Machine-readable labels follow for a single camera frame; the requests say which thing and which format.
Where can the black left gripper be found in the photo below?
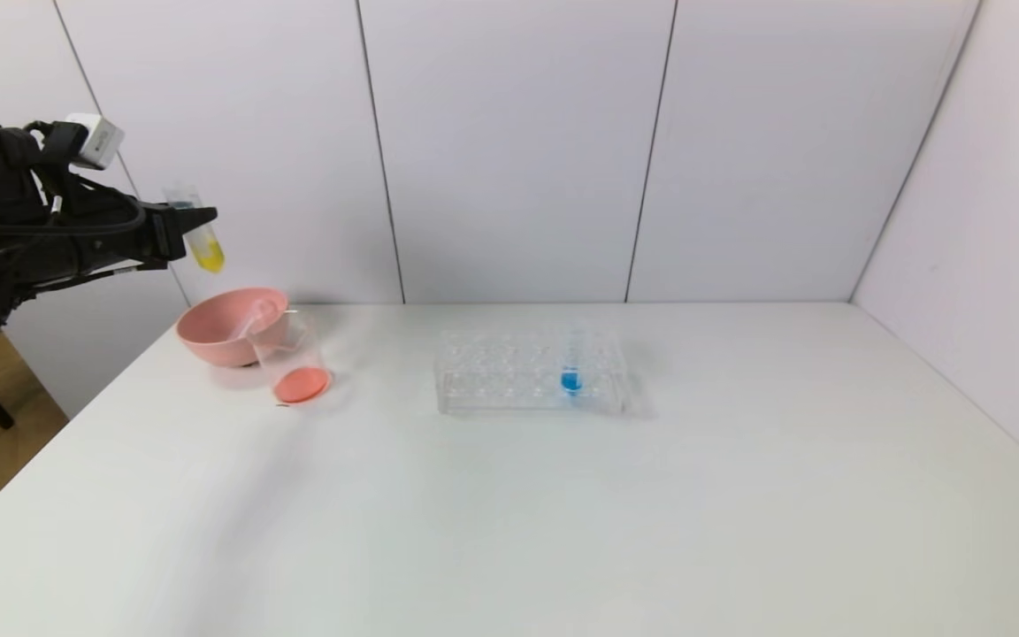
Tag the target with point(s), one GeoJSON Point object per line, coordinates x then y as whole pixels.
{"type": "Point", "coordinates": [164, 232]}

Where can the test tube with yellow pigment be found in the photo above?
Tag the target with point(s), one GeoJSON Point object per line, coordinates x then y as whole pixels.
{"type": "Point", "coordinates": [206, 252]}

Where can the test tube with red pigment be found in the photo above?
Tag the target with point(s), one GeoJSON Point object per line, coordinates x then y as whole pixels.
{"type": "Point", "coordinates": [257, 317]}

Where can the clear glass beaker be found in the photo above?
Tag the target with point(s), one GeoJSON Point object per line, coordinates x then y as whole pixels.
{"type": "Point", "coordinates": [302, 385]}

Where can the clear acrylic test tube rack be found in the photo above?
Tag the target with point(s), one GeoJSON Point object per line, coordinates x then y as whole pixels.
{"type": "Point", "coordinates": [492, 380]}

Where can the test tube with blue pigment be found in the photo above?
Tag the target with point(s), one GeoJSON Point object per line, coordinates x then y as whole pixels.
{"type": "Point", "coordinates": [570, 380]}

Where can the pink plastic bowl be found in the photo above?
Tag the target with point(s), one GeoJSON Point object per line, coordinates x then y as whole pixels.
{"type": "Point", "coordinates": [222, 336]}

